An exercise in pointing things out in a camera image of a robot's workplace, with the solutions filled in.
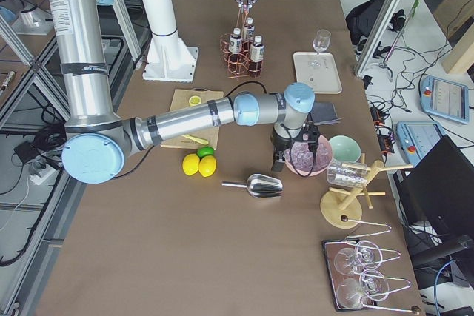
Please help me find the hanging wine glass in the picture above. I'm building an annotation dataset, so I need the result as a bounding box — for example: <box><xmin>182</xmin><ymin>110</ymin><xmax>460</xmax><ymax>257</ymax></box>
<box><xmin>336</xmin><ymin>269</ymin><xmax>389</xmax><ymax>309</ymax></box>
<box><xmin>333</xmin><ymin>241</ymin><xmax>382</xmax><ymax>275</ymax></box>

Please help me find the dark grey folded cloth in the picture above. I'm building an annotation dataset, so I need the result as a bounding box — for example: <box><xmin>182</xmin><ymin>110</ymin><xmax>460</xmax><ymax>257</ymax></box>
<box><xmin>310</xmin><ymin>102</ymin><xmax>340</xmax><ymax>125</ymax></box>

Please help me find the wooden cup drying rack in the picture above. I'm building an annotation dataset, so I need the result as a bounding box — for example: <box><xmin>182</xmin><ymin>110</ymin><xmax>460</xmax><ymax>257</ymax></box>
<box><xmin>320</xmin><ymin>161</ymin><xmax>413</xmax><ymax>229</ymax></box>

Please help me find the right whole yellow lemon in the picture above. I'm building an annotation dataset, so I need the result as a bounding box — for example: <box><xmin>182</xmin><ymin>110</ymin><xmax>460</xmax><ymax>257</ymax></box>
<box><xmin>198</xmin><ymin>155</ymin><xmax>217</xmax><ymax>178</ymax></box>

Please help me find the tea bottle brown liquid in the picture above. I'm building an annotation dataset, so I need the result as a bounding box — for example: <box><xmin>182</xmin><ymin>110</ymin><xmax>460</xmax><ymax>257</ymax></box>
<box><xmin>248</xmin><ymin>35</ymin><xmax>264</xmax><ymax>77</ymax></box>

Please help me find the upper hanging wine glass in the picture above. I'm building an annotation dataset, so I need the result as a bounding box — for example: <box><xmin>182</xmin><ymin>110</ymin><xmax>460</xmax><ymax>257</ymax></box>
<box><xmin>333</xmin><ymin>241</ymin><xmax>382</xmax><ymax>275</ymax></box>

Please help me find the dark tray with glasses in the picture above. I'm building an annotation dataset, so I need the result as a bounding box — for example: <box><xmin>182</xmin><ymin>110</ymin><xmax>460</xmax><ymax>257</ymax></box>
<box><xmin>321</xmin><ymin>239</ymin><xmax>364</xmax><ymax>312</ymax></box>

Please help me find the steel metal scoop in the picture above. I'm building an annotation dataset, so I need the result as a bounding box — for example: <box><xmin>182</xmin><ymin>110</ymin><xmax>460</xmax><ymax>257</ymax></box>
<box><xmin>221</xmin><ymin>173</ymin><xmax>283</xmax><ymax>198</ymax></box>

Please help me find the clear glass mug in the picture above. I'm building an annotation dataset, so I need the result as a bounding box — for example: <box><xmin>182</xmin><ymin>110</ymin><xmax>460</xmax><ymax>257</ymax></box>
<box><xmin>326</xmin><ymin>160</ymin><xmax>370</xmax><ymax>187</ymax></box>

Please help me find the copper wire bottle basket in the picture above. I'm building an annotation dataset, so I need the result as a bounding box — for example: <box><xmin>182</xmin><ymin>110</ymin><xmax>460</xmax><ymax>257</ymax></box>
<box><xmin>220</xmin><ymin>10</ymin><xmax>264</xmax><ymax>78</ymax></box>

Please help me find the half lemon slice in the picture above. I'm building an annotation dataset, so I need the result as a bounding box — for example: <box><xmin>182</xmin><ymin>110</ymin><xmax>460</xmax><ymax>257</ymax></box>
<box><xmin>188</xmin><ymin>95</ymin><xmax>202</xmax><ymax>107</ymax></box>

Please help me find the whole yellow lemon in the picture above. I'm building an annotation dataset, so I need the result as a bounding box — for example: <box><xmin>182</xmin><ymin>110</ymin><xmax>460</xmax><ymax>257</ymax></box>
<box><xmin>198</xmin><ymin>155</ymin><xmax>217</xmax><ymax>178</ymax></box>
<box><xmin>181</xmin><ymin>153</ymin><xmax>200</xmax><ymax>175</ymax></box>

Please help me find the lower teach pendant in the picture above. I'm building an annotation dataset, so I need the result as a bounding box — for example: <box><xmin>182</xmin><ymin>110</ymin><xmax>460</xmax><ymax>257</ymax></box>
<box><xmin>396</xmin><ymin>121</ymin><xmax>445</xmax><ymax>167</ymax></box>

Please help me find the black monitor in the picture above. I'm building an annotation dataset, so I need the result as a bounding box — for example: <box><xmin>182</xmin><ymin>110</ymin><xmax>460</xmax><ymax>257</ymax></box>
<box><xmin>397</xmin><ymin>135</ymin><xmax>473</xmax><ymax>237</ymax></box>

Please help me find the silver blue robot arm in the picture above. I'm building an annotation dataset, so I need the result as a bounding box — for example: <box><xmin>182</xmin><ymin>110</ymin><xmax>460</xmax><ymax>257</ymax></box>
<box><xmin>49</xmin><ymin>0</ymin><xmax>316</xmax><ymax>184</ymax></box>

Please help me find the green lime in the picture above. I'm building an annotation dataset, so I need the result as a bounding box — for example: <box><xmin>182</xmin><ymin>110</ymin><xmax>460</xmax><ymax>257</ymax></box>
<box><xmin>196</xmin><ymin>146</ymin><xmax>215</xmax><ymax>158</ymax></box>

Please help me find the black bag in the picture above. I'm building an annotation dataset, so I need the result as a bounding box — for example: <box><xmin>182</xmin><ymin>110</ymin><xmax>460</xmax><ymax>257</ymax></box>
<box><xmin>345</xmin><ymin>0</ymin><xmax>385</xmax><ymax>45</ymax></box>

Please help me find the upright wine glass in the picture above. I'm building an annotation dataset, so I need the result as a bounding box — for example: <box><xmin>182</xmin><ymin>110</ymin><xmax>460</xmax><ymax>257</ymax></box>
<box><xmin>310</xmin><ymin>29</ymin><xmax>331</xmax><ymax>68</ymax></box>

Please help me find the upper teach pendant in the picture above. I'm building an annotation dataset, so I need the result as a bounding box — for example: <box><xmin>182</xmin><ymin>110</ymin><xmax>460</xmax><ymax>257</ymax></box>
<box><xmin>420</xmin><ymin>75</ymin><xmax>470</xmax><ymax>124</ymax></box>

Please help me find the teach pendant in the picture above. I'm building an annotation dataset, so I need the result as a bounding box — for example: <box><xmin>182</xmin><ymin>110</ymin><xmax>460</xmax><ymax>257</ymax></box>
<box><xmin>396</xmin><ymin>121</ymin><xmax>445</xmax><ymax>167</ymax></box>
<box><xmin>420</xmin><ymin>75</ymin><xmax>470</xmax><ymax>124</ymax></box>

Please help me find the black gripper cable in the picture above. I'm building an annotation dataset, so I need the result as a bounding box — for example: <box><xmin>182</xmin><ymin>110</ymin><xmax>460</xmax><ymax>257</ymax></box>
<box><xmin>225</xmin><ymin>81</ymin><xmax>320</xmax><ymax>178</ymax></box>

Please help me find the pink bowl with ice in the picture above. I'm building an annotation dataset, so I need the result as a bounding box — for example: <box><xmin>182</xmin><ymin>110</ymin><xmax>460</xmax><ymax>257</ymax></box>
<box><xmin>284</xmin><ymin>135</ymin><xmax>333</xmax><ymax>176</ymax></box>

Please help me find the aluminium frame post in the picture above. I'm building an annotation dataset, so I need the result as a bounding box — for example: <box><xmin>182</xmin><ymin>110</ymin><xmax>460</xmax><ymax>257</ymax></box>
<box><xmin>354</xmin><ymin>0</ymin><xmax>400</xmax><ymax>78</ymax></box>

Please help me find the wire wine glass holder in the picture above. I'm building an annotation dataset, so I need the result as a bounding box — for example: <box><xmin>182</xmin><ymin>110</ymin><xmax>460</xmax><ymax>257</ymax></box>
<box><xmin>345</xmin><ymin>234</ymin><xmax>421</xmax><ymax>315</ymax></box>

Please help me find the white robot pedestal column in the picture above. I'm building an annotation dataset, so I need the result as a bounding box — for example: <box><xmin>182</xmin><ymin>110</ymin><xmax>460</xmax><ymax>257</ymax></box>
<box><xmin>142</xmin><ymin>0</ymin><xmax>198</xmax><ymax>83</ymax></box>

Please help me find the wooden cutting board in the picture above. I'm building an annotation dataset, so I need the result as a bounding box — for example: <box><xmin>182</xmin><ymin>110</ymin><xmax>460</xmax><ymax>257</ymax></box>
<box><xmin>161</xmin><ymin>89</ymin><xmax>224</xmax><ymax>150</ymax></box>

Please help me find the mint green empty bowl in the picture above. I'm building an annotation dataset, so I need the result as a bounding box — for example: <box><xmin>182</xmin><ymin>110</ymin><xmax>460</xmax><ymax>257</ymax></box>
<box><xmin>329</xmin><ymin>135</ymin><xmax>361</xmax><ymax>162</ymax></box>

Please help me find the white rectangular tray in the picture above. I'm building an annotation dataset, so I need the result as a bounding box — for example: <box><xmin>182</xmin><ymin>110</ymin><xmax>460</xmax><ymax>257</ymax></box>
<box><xmin>293</xmin><ymin>52</ymin><xmax>342</xmax><ymax>94</ymax></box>

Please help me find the yellow-green plastic knife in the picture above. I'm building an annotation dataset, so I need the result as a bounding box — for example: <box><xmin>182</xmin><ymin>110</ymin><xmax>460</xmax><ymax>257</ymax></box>
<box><xmin>183</xmin><ymin>135</ymin><xmax>209</xmax><ymax>146</ymax></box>

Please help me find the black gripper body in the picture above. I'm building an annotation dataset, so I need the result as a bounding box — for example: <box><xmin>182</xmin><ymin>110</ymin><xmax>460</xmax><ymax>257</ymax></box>
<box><xmin>270</xmin><ymin>124</ymin><xmax>321</xmax><ymax>172</ymax></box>

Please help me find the left whole yellow lemon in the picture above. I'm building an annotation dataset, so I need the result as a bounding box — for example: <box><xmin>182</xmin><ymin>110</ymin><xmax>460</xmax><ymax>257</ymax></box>
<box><xmin>181</xmin><ymin>153</ymin><xmax>200</xmax><ymax>175</ymax></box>

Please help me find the lower hanging wine glass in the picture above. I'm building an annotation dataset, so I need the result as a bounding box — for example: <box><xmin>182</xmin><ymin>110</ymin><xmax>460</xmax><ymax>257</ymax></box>
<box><xmin>336</xmin><ymin>269</ymin><xmax>389</xmax><ymax>309</ymax></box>

